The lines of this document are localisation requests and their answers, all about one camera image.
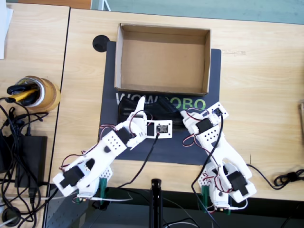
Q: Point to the black leather dress shoe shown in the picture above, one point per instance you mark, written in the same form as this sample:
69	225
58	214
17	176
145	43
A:
126	110

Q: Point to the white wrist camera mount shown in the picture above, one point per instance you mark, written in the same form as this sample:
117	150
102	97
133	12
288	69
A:
166	129
219	110

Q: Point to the brown packing tape roll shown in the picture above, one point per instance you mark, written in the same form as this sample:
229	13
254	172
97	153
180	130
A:
50	95

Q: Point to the dark mat with WOWROBO print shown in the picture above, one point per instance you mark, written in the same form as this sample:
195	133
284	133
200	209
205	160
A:
166	152

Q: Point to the black power adapter brick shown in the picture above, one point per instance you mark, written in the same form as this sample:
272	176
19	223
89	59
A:
33	154

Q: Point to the white metal leg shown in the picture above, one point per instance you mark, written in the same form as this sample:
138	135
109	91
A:
107	4

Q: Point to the black power plug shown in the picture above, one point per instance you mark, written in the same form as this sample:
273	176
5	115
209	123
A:
32	194

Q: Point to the open cardboard box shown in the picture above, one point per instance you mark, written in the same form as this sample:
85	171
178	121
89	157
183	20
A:
164	61

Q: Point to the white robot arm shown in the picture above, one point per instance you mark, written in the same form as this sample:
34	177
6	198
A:
225	152
99	154

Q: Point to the green table clamp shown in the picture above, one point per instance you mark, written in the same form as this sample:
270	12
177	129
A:
205	192
103	187

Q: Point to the white paper sheets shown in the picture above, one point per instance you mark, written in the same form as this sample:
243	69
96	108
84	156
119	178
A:
3	28

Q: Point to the black camera stand pole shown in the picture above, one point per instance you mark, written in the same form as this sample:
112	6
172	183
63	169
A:
156	202

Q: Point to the black round desk grommet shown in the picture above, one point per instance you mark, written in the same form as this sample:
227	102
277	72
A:
99	44

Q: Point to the white perforated base plate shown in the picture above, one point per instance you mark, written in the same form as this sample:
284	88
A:
202	181
107	174

